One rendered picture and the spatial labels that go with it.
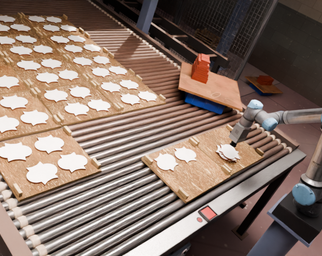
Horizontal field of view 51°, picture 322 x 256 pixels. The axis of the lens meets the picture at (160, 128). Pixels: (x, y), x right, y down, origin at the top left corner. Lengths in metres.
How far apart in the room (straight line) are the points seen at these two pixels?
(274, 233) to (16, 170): 1.46
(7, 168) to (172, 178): 0.79
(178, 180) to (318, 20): 5.26
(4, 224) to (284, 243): 1.51
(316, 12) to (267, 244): 5.05
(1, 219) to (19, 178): 0.23
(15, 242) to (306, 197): 1.32
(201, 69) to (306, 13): 4.31
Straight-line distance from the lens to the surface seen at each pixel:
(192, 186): 1.79
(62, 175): 1.60
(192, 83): 2.58
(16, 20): 3.02
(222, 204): 1.82
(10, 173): 1.58
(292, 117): 1.96
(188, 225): 1.63
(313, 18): 6.68
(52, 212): 1.49
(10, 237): 1.36
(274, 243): 2.19
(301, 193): 1.84
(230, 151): 2.13
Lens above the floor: 2.07
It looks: 33 degrees down
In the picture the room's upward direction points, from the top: 22 degrees clockwise
